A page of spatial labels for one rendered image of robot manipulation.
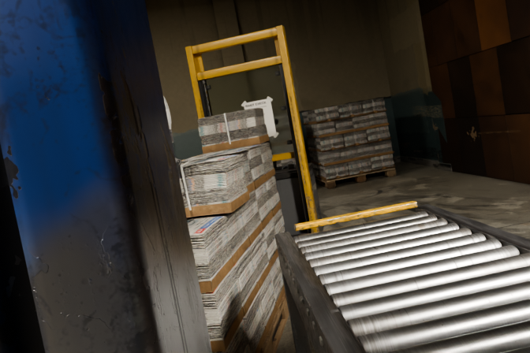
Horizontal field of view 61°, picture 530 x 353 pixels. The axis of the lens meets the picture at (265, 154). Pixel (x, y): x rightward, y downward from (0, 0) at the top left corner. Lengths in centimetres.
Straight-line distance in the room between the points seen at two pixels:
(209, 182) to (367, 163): 565
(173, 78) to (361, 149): 379
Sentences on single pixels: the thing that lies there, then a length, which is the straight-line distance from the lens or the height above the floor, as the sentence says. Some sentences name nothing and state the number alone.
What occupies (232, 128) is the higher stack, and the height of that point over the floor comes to 119.
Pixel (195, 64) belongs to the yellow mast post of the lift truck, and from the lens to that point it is 352.
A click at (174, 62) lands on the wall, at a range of 885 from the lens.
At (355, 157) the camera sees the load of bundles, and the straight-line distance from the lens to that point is 734.
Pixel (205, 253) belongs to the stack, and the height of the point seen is 75.
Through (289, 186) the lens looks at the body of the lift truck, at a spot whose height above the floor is 68.
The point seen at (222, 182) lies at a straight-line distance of 190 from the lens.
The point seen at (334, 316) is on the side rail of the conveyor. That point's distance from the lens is 89.
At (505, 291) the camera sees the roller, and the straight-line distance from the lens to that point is 95.
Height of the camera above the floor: 117
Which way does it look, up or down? 4 degrees down
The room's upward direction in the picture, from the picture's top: 10 degrees counter-clockwise
